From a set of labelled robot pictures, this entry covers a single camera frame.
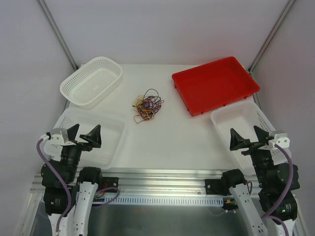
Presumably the white perforated basket near left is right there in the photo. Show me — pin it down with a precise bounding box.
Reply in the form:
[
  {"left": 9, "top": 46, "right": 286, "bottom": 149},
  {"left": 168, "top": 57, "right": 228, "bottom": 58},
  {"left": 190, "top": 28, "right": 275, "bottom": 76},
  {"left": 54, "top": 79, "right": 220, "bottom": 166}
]
[{"left": 54, "top": 107, "right": 126, "bottom": 170}]

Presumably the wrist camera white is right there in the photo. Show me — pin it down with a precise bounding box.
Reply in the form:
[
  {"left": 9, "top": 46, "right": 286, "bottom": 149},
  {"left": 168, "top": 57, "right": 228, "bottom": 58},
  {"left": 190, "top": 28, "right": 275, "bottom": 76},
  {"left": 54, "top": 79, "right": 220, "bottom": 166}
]
[
  {"left": 260, "top": 131, "right": 290, "bottom": 150},
  {"left": 40, "top": 128, "right": 70, "bottom": 146}
]

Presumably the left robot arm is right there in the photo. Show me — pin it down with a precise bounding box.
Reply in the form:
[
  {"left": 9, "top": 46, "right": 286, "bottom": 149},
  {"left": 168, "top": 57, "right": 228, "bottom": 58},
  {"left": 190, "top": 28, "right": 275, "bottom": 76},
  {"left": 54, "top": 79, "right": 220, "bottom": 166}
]
[{"left": 36, "top": 124, "right": 103, "bottom": 236}]

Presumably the left frame post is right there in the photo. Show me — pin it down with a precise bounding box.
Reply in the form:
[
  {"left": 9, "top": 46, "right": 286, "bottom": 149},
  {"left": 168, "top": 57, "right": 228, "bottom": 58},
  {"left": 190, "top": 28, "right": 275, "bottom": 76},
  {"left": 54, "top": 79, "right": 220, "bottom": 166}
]
[{"left": 37, "top": 0, "right": 78, "bottom": 70}]

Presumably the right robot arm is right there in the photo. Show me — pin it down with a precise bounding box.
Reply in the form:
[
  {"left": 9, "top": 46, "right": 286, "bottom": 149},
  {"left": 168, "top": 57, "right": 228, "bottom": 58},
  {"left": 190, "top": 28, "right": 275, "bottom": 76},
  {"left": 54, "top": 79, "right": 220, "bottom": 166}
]
[{"left": 220, "top": 126, "right": 300, "bottom": 236}]

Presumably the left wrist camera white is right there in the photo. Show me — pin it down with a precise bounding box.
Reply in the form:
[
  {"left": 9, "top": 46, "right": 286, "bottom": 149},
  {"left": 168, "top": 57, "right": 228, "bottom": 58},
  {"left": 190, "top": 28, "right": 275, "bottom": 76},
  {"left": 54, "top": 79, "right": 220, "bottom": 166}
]
[{"left": 40, "top": 128, "right": 70, "bottom": 146}]

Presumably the white perforated basket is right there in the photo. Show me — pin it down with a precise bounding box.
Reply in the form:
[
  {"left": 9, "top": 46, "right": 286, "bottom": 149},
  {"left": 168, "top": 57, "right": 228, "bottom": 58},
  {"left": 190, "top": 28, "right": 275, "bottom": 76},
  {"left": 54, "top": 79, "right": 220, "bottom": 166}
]
[
  {"left": 60, "top": 57, "right": 123, "bottom": 109},
  {"left": 211, "top": 101, "right": 275, "bottom": 176},
  {"left": 54, "top": 107, "right": 126, "bottom": 170}
]

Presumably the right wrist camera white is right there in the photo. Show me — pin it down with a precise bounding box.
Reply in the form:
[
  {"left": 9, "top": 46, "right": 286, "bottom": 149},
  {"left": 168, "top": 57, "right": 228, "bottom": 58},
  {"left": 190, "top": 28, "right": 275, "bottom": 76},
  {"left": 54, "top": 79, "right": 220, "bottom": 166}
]
[{"left": 260, "top": 131, "right": 290, "bottom": 150}]

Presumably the white slotted cable duct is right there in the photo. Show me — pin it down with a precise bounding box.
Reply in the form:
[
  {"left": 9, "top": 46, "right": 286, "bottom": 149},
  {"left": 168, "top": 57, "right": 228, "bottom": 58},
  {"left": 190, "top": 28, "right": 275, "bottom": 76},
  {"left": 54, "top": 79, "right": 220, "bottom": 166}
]
[{"left": 76, "top": 194, "right": 224, "bottom": 207}]

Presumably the red plastic tray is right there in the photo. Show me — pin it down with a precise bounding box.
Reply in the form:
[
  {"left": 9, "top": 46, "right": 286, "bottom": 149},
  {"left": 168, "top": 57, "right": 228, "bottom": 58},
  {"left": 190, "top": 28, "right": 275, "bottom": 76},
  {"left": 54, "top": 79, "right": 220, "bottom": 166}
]
[{"left": 172, "top": 57, "right": 260, "bottom": 117}]

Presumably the white perforated basket far left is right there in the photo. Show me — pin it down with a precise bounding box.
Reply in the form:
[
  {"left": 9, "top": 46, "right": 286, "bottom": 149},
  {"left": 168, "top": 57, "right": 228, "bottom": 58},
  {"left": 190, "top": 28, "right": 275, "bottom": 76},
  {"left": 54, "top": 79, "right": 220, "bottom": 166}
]
[{"left": 60, "top": 57, "right": 123, "bottom": 109}]

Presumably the right frame post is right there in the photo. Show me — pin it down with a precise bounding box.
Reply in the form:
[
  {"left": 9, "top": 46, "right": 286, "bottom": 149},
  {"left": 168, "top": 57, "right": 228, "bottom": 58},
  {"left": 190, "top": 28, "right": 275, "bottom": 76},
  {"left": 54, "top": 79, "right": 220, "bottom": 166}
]
[{"left": 248, "top": 0, "right": 297, "bottom": 75}]

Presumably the bundle of coloured wires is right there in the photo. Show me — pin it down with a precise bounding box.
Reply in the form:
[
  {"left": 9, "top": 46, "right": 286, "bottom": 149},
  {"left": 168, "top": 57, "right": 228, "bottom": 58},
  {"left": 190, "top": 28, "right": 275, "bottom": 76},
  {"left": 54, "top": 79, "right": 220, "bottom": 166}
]
[{"left": 131, "top": 88, "right": 165, "bottom": 125}]

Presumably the frame post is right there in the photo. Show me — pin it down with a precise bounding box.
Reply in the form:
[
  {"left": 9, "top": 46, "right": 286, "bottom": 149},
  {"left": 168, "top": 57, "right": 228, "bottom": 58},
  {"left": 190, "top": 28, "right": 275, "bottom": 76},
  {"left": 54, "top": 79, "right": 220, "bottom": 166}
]
[
  {"left": 37, "top": 0, "right": 78, "bottom": 70},
  {"left": 248, "top": 0, "right": 297, "bottom": 75}
]

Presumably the aluminium mounting rail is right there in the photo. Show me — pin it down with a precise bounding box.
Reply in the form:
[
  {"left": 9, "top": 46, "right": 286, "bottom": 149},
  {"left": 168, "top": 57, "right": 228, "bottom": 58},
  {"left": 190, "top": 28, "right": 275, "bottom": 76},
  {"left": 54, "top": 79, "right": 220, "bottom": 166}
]
[{"left": 31, "top": 168, "right": 264, "bottom": 195}]

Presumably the white perforated basket right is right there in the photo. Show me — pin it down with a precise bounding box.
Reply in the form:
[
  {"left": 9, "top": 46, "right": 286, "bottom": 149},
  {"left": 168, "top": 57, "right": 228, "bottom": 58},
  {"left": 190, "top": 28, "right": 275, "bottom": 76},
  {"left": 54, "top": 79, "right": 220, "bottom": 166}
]
[{"left": 211, "top": 101, "right": 275, "bottom": 176}]

